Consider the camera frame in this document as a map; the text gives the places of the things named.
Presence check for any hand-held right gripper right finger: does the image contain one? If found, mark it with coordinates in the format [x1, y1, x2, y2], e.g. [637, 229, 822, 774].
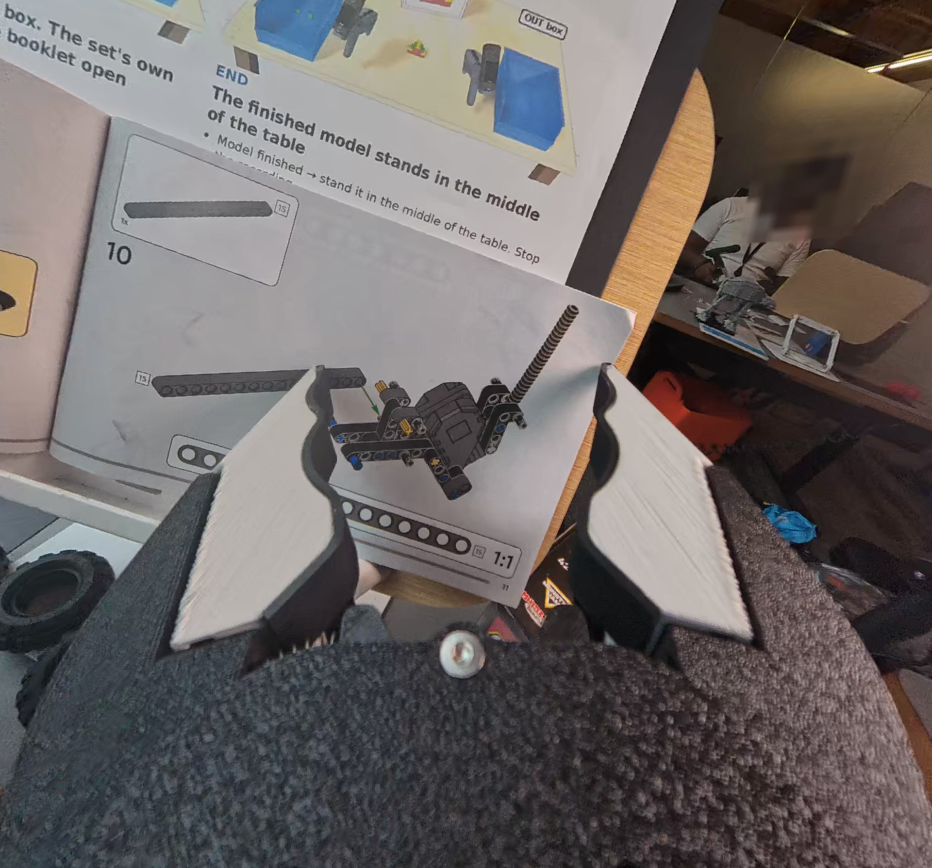
[570, 363, 756, 669]

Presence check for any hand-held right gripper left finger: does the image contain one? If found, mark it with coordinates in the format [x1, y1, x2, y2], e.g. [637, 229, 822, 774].
[169, 364, 361, 672]

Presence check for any building instruction booklet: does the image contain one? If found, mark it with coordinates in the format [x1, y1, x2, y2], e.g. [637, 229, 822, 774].
[0, 56, 638, 610]

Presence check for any grey desk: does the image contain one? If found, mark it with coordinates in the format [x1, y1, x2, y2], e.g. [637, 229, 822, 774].
[0, 498, 168, 760]

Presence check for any white printed task sheet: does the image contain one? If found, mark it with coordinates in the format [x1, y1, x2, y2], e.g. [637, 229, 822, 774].
[0, 0, 703, 297]

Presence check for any blue plastic bag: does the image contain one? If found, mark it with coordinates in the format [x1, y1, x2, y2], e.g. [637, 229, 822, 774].
[762, 504, 816, 545]

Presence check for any orange bin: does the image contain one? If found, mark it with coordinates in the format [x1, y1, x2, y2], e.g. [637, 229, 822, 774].
[641, 371, 751, 461]

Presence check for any black toy tire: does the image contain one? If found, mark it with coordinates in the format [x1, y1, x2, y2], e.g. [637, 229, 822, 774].
[0, 550, 115, 654]
[16, 635, 77, 731]

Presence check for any grey walker model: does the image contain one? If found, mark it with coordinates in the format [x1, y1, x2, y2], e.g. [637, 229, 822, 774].
[695, 278, 776, 334]

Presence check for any wooden edged table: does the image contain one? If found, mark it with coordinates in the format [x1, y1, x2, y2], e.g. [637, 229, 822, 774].
[651, 275, 932, 432]

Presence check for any tan rounded board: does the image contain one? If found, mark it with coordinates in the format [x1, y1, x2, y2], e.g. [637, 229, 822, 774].
[772, 249, 932, 345]

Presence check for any white and wood book stand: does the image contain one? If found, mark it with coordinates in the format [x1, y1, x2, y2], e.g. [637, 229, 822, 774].
[0, 67, 718, 610]

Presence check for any ceiling light strip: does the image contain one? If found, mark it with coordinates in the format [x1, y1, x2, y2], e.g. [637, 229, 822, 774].
[866, 48, 932, 73]

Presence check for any white frame with blue part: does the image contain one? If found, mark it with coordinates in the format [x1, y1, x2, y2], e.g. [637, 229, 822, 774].
[781, 313, 840, 374]

